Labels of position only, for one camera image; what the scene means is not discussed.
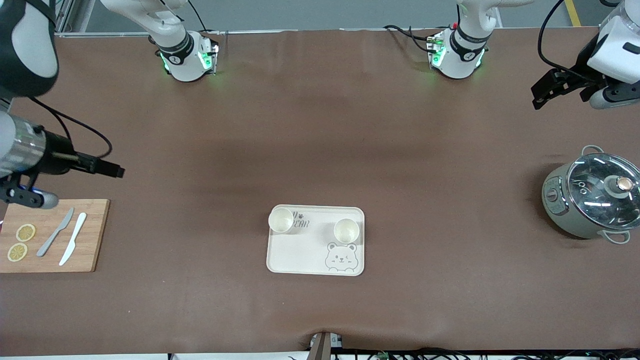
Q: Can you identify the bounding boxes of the white IKEA cup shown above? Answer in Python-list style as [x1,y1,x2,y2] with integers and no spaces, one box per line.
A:
[333,218,360,244]
[268,207,295,234]

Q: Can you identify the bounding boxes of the glass pot lid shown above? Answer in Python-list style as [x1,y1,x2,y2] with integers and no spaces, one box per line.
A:
[566,152,640,231]

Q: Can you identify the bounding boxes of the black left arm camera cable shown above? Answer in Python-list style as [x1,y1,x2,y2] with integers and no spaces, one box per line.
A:
[538,0,601,84]

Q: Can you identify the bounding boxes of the black right arm base cable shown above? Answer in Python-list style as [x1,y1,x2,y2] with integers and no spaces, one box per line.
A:
[187,0,221,36]

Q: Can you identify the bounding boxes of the silver table edge rail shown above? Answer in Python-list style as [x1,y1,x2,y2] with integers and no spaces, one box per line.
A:
[57,31,151,39]

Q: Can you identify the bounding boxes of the wooden cutting board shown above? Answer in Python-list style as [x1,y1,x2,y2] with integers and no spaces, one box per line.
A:
[0,199,110,273]

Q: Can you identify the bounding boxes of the cream bear print tray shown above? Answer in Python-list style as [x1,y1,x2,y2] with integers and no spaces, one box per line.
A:
[266,204,366,277]

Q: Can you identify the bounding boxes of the black left arm base cables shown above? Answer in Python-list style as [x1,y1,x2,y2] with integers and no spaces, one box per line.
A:
[383,24,438,55]

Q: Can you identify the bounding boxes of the aluminium frame struts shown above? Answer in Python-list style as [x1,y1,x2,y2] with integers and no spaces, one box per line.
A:
[54,0,77,36]

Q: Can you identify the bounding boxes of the grey plastic knife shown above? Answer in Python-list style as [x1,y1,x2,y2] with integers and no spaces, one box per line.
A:
[36,207,75,258]

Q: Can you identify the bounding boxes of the grey-green electric cooking pot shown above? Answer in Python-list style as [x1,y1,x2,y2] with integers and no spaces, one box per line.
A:
[541,145,640,245]

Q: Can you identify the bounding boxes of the white plastic knife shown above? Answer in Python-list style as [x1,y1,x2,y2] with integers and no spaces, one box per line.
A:
[58,212,88,266]

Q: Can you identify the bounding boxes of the brown camera mount bracket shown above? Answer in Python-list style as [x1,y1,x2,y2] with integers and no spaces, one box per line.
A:
[309,331,344,360]

